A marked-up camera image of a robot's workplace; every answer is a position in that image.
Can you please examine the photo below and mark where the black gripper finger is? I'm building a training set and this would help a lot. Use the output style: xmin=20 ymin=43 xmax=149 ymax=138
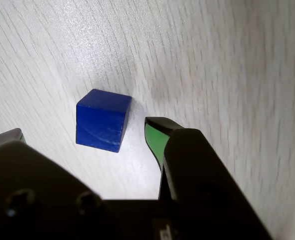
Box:
xmin=0 ymin=127 xmax=120 ymax=240
xmin=144 ymin=115 xmax=274 ymax=240

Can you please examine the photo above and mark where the blue wooden cube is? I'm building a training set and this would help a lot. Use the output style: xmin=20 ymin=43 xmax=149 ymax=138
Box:
xmin=75 ymin=88 xmax=134 ymax=154

